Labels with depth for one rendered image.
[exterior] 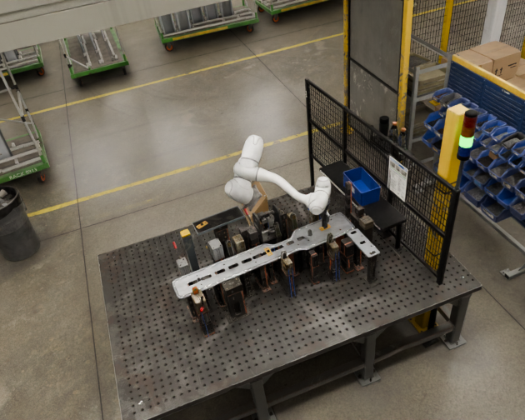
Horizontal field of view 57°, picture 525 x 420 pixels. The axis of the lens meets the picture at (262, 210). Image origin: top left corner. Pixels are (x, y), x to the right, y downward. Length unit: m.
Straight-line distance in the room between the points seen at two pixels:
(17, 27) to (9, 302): 4.88
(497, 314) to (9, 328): 4.32
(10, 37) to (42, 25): 0.04
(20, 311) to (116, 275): 1.44
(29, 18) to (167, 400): 2.85
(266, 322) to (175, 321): 0.66
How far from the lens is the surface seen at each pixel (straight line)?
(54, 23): 0.63
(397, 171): 3.57
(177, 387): 3.31
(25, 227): 5.62
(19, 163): 6.85
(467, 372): 4.17
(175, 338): 3.52
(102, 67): 9.09
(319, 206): 3.19
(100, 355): 4.55
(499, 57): 6.09
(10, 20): 0.64
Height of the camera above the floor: 3.47
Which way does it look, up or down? 40 degrees down
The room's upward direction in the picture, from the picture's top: 8 degrees counter-clockwise
